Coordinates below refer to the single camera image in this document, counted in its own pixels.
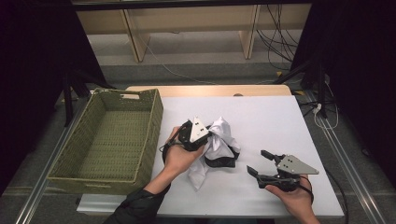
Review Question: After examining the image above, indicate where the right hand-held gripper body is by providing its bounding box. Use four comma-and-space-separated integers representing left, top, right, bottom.
256, 153, 320, 192

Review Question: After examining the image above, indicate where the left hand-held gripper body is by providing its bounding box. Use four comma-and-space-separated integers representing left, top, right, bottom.
178, 116, 213, 153

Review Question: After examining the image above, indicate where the white garment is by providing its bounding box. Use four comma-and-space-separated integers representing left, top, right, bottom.
187, 116, 242, 191

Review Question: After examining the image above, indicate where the black cloth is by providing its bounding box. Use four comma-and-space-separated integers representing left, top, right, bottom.
204, 145, 241, 169

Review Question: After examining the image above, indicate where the green woven basket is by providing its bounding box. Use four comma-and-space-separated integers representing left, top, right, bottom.
47, 88, 164, 196

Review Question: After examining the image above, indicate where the person's left hand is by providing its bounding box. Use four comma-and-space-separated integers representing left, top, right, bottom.
163, 125, 206, 179

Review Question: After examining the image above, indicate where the person's right hand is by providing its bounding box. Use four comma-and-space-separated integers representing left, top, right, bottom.
265, 175, 318, 217

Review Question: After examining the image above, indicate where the black tripod stand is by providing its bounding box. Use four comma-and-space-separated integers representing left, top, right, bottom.
61, 68, 117, 128
273, 57, 331, 119

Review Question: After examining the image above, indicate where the wooden shelf unit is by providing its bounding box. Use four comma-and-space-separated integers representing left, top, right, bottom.
76, 4, 313, 63

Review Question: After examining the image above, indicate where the black curtain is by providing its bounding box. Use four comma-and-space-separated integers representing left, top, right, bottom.
0, 0, 108, 195
290, 0, 396, 189

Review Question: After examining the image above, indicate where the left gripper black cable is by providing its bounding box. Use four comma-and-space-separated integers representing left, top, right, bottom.
159, 129, 183, 164

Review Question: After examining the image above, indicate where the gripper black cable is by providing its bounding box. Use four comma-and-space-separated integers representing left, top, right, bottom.
159, 129, 183, 164
323, 167, 350, 224

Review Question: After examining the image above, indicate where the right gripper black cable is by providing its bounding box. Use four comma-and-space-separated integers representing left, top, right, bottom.
323, 167, 350, 224

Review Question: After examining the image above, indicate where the aluminium rail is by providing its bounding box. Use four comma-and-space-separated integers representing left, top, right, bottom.
302, 90, 389, 224
14, 90, 96, 224

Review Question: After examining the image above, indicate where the white cable with plug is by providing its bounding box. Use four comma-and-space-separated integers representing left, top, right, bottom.
312, 78, 341, 131

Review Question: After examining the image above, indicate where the thin white floor cable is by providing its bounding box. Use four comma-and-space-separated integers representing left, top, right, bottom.
145, 40, 219, 86

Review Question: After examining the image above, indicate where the bundle of black cables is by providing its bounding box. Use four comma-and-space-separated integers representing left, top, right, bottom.
255, 4, 301, 72

